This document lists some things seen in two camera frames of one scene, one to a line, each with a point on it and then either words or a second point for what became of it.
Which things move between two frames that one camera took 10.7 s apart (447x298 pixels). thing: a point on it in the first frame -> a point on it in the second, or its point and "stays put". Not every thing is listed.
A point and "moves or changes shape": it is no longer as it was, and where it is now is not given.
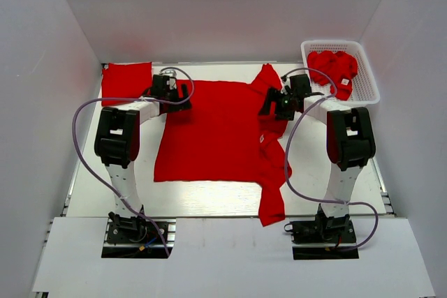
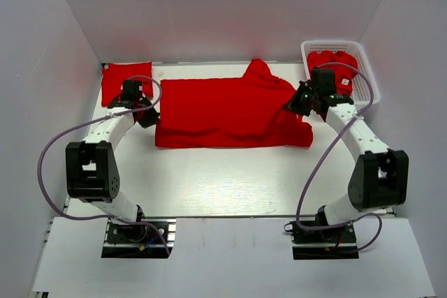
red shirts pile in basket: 340,65 stays put
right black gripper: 276,95 -> 294,104
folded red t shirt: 126,81 stays put
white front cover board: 230,257 stays put
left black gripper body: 171,100 -> 144,102
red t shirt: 222,137 moves or changes shape
